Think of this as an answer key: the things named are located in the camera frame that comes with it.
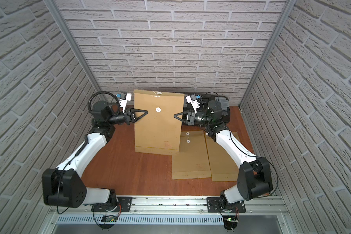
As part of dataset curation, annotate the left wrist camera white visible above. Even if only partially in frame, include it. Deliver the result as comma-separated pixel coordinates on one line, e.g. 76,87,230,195
116,93,132,112

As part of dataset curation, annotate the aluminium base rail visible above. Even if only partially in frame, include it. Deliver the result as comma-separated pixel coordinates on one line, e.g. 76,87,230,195
49,194,290,216

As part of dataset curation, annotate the aluminium corner post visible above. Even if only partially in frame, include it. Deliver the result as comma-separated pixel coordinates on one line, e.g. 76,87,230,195
239,0,297,109
44,0,102,92

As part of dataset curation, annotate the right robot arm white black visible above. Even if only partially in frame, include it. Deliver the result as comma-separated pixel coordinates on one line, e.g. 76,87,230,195
174,95,276,211

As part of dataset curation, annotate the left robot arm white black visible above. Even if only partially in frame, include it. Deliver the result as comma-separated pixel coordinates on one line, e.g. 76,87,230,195
42,91,148,211

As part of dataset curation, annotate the black grey plastic toolbox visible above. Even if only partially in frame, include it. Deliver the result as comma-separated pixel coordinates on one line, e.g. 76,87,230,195
183,93,231,127

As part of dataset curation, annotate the right aluminium corner post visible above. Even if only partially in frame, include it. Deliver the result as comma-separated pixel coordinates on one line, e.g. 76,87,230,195
239,0,297,109

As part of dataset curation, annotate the left aluminium corner post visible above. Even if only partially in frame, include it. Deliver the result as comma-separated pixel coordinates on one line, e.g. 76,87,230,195
44,0,102,92

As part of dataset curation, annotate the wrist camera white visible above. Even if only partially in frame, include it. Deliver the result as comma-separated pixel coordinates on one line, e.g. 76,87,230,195
185,94,201,114
116,93,132,112

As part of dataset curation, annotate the brown kraft file bag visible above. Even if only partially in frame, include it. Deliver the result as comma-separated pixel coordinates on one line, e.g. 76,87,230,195
205,135,239,182
172,131,212,180
134,90,184,155

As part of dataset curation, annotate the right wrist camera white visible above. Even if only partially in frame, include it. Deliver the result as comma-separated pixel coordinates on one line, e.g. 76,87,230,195
185,94,201,114

